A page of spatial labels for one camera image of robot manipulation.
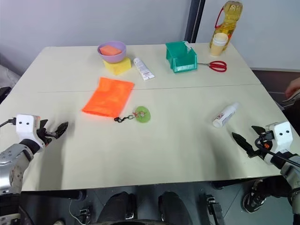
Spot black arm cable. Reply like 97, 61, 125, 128
255, 132, 300, 168
0, 119, 17, 128

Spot flat grey sheet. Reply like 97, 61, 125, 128
282, 91, 300, 104

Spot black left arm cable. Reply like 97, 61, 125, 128
0, 119, 17, 128

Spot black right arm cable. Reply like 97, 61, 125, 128
255, 132, 300, 168

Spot cooking oil bottle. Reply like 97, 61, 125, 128
209, 0, 243, 52

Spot purple bowl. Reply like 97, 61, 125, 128
97, 40, 128, 64

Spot green plastic storage bin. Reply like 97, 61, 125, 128
165, 40, 199, 74

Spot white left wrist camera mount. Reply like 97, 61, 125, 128
15, 114, 45, 153

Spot dark chair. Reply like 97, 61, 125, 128
0, 86, 12, 104

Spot green pendant with black cord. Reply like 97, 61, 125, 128
113, 105, 152, 124

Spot dark rounded shape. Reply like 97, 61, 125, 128
157, 191, 191, 225
97, 191, 137, 224

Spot black table leg bracket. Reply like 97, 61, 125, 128
205, 194, 226, 225

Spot orange cloth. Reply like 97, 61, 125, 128
81, 76, 135, 118

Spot white spray bottle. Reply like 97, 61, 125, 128
212, 102, 240, 128

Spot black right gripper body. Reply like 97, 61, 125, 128
246, 134, 274, 160

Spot red handled scissors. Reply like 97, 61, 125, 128
197, 60, 228, 73

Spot black caster wheel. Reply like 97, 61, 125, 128
242, 179, 270, 213

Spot dark vertical pillar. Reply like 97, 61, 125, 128
184, 0, 203, 44

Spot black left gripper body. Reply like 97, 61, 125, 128
35, 127, 57, 146

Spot yellow sponge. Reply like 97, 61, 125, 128
102, 56, 132, 76

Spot orange sponge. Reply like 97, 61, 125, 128
99, 45, 123, 56

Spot stacked paper cups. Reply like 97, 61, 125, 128
209, 32, 229, 57

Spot white squeeze tube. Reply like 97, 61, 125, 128
133, 57, 156, 82

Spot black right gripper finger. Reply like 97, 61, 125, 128
232, 132, 255, 153
251, 126, 267, 135

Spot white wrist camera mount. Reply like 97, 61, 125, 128
15, 114, 45, 153
264, 121, 294, 153

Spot bystander bare hand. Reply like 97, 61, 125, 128
286, 78, 300, 97

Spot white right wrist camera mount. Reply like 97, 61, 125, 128
264, 121, 294, 153

